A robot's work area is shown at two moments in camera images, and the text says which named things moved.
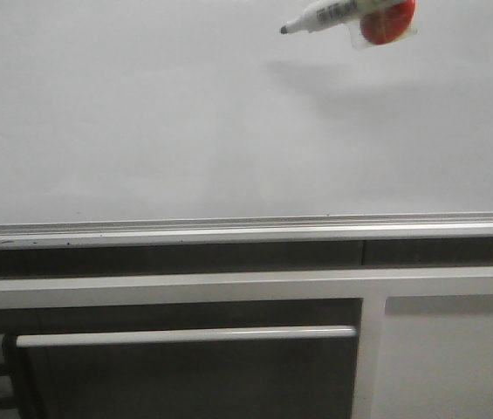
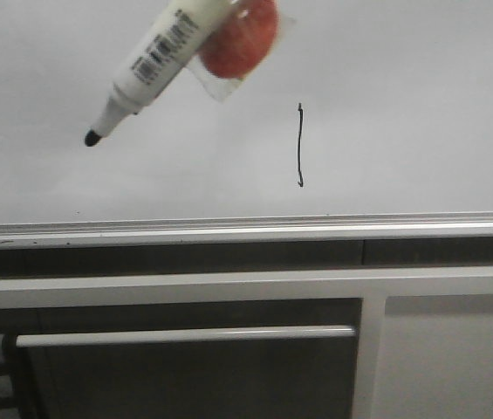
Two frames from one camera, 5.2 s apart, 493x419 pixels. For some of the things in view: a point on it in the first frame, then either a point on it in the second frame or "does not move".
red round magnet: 390,24 → 243,39
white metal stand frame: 433,343 does not move
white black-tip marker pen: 325,14 → 175,42
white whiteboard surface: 81,110 does not move
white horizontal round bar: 269,333 does not move
